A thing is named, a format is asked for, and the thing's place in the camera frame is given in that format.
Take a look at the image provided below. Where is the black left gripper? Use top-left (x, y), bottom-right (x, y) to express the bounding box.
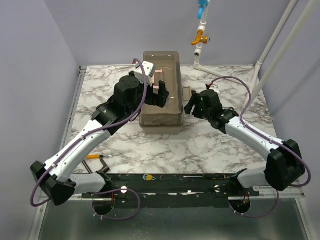
top-left (126, 77), bottom-right (169, 117)

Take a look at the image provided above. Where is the translucent grey-brown toolbox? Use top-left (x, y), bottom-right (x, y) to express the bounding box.
top-left (139, 51), bottom-right (184, 135)

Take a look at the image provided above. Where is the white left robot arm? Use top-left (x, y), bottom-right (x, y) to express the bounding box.
top-left (30, 75), bottom-right (169, 206)

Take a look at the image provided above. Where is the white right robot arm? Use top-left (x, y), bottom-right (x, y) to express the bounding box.
top-left (184, 89), bottom-right (306, 196)

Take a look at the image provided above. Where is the orange brass tap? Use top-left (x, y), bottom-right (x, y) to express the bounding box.
top-left (191, 29), bottom-right (210, 46)

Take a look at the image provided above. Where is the yellow hex key set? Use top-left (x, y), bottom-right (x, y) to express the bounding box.
top-left (142, 174), bottom-right (156, 181)

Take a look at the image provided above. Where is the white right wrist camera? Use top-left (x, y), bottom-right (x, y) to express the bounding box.
top-left (205, 83), bottom-right (220, 94)

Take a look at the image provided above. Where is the white PVC pipe frame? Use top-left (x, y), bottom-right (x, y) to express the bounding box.
top-left (193, 0), bottom-right (320, 106)

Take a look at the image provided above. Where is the black metal base rail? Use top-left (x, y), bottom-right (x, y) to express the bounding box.
top-left (82, 173), bottom-right (259, 209)

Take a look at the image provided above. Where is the blue valve handle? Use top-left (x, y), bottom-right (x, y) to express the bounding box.
top-left (197, 0), bottom-right (210, 20)

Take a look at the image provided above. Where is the orange handled tool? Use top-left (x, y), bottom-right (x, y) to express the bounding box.
top-left (86, 154), bottom-right (112, 159)

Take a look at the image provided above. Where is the aluminium extrusion frame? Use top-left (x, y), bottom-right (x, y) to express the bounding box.
top-left (27, 66), bottom-right (87, 240)

